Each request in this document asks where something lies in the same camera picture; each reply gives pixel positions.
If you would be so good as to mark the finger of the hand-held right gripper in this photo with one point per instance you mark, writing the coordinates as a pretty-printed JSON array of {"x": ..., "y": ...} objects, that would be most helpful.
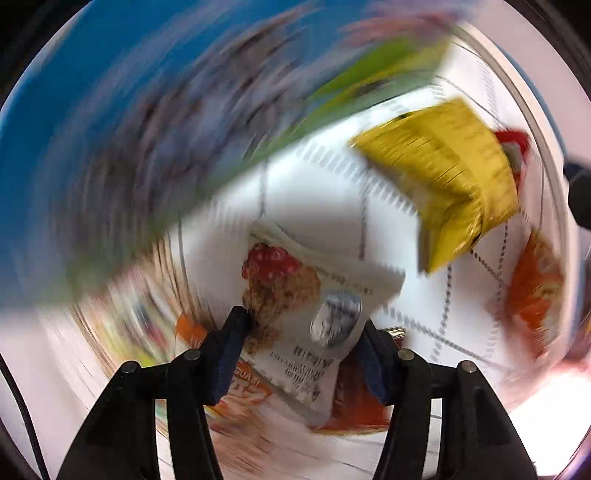
[{"x": 581, "y": 194}]

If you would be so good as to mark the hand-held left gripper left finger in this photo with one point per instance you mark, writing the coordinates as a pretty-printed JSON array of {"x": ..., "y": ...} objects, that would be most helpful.
[{"x": 226, "y": 364}]

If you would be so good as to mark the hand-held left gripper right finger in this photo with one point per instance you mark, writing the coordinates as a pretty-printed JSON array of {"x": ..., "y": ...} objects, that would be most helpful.
[{"x": 373, "y": 369}]

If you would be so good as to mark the red snack packet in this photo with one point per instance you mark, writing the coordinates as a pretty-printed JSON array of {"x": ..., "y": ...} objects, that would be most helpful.
[{"x": 513, "y": 144}]

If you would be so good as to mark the white cereal bar packet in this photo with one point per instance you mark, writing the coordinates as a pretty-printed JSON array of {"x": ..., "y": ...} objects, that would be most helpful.
[{"x": 295, "y": 304}]

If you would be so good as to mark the yellow snack packet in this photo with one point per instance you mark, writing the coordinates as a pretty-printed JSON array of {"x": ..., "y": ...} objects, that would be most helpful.
[{"x": 443, "y": 184}]

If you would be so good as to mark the blue printed cardboard box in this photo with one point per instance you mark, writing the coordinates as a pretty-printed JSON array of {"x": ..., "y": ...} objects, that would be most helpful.
[{"x": 92, "y": 115}]

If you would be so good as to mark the white floral printed blanket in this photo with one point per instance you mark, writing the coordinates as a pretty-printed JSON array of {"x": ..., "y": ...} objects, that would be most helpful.
[{"x": 323, "y": 194}]

